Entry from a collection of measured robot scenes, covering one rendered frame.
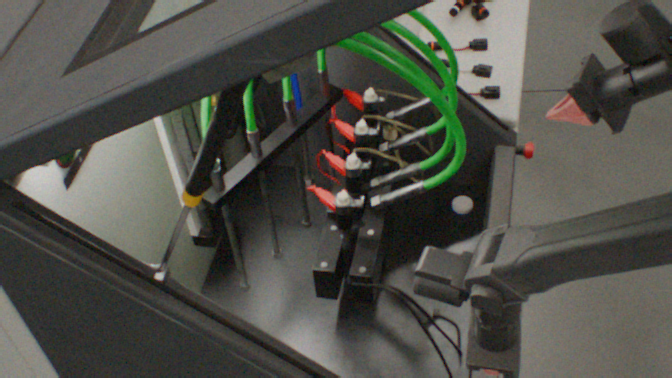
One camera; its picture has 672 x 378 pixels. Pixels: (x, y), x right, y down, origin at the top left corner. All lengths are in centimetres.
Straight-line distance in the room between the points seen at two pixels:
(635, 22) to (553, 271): 37
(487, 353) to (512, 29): 89
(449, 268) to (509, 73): 75
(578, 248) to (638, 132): 224
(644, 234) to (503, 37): 104
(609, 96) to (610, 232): 40
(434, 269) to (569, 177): 188
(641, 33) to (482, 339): 43
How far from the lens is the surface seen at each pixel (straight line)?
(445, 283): 99
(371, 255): 133
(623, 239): 77
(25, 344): 112
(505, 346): 105
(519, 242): 88
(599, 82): 117
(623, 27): 109
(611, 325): 249
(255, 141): 131
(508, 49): 172
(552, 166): 286
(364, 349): 141
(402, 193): 120
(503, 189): 148
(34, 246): 92
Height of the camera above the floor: 204
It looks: 48 degrees down
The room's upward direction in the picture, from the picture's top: 6 degrees counter-clockwise
